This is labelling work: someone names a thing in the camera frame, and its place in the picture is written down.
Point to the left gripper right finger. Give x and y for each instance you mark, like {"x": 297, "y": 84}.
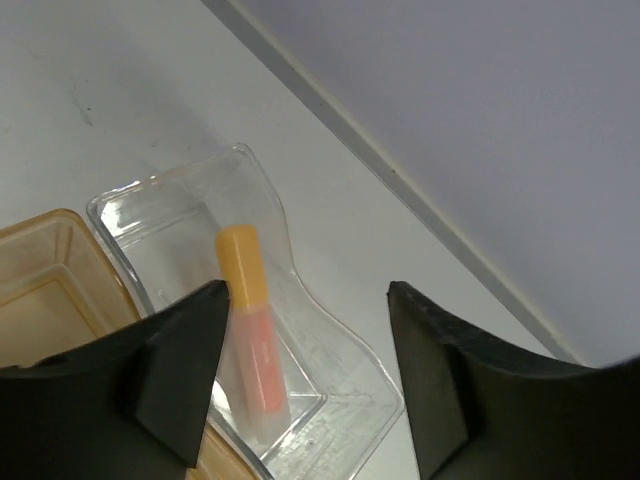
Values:
{"x": 480, "y": 407}

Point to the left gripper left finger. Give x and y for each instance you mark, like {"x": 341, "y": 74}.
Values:
{"x": 130, "y": 405}

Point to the orange highlighter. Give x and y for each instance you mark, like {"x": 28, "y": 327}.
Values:
{"x": 253, "y": 331}

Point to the amber plastic bin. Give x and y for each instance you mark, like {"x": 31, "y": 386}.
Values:
{"x": 59, "y": 291}

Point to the clear plastic bin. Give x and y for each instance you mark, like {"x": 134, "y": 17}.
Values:
{"x": 298, "y": 395}

